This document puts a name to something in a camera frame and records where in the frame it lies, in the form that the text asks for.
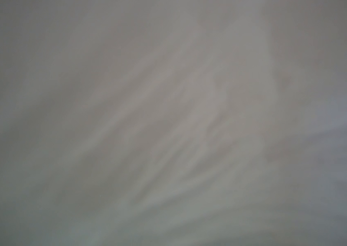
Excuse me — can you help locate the white plastic bag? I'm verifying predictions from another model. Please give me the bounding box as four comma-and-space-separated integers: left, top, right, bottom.
0, 1, 347, 246

